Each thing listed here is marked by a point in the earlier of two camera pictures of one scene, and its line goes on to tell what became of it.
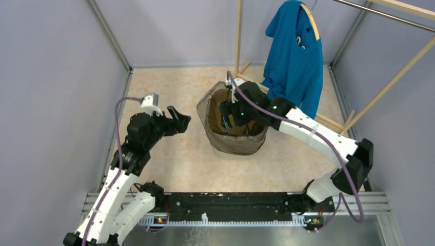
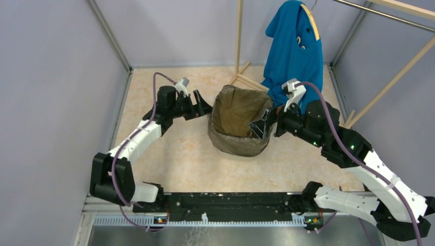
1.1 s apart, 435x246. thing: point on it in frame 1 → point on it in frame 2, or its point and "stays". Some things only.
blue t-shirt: (295, 70) stays
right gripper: (226, 108) → (262, 124)
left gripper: (174, 127) → (204, 107)
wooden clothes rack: (350, 122) stays
